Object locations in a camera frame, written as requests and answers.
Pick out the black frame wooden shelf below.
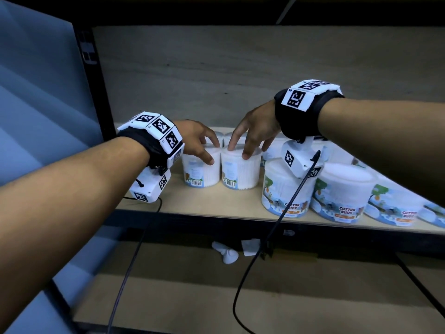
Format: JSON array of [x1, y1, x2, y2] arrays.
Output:
[[0, 0, 445, 334]]

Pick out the black wristband with marker tags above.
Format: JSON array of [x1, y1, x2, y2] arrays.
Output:
[[117, 111, 185, 169], [273, 79, 345, 141]]

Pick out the cotton bud tubs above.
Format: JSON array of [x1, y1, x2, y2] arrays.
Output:
[[205, 130, 445, 229]]

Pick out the white paper piece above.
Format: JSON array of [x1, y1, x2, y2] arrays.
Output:
[[242, 238, 261, 257]]

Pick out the person's right forearm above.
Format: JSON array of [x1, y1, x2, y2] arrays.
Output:
[[318, 97, 445, 206]]

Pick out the person's left hand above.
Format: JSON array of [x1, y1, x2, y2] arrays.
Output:
[[173, 119, 221, 167]]

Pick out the person's left forearm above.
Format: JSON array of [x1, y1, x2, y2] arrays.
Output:
[[0, 136, 151, 331]]

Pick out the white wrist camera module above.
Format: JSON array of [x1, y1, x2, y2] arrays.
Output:
[[280, 137, 326, 180], [129, 167, 172, 204]]

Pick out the person's right hand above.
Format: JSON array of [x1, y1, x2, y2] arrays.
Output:
[[228, 99, 282, 161]]

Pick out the thin black cable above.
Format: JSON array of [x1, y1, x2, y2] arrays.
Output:
[[232, 151, 321, 334], [107, 197, 163, 334]]

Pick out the white jar with blue label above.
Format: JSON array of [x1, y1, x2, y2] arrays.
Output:
[[181, 144, 222, 188], [221, 144, 262, 191]]

